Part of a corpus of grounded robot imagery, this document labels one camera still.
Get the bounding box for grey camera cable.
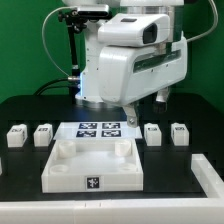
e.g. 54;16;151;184
41;5;73;78

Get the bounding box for black base cables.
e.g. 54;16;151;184
34;76;82;97

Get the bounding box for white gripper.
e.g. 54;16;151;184
98;37;187;128

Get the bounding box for white sheet with markers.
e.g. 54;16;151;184
54;121;142;140

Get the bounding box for white square tabletop part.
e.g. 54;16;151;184
41;139;143;193

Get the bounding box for white obstacle fence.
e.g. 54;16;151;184
0;154;224;224

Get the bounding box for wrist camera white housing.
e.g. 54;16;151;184
98;13;170;47

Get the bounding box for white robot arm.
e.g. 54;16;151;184
62;0;187;127

